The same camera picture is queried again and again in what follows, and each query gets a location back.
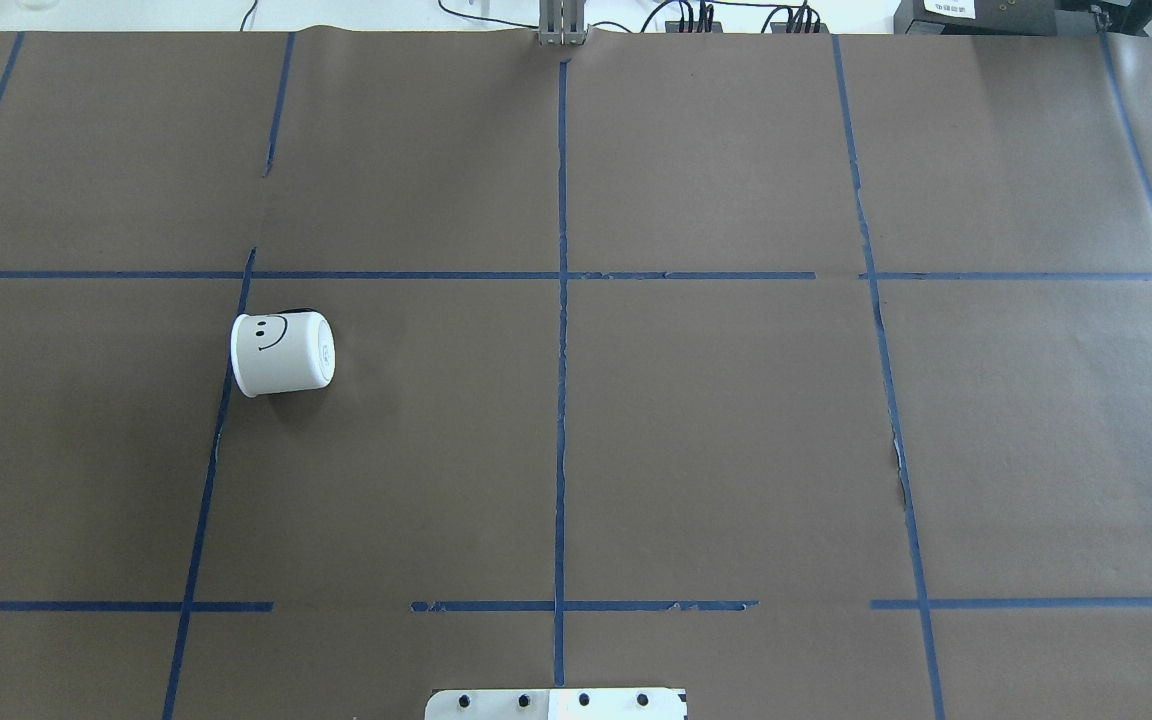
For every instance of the aluminium frame post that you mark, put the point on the aluminium frame post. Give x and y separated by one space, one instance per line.
562 23

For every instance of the white smiley mug black handle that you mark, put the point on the white smiley mug black handle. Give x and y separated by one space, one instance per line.
275 353

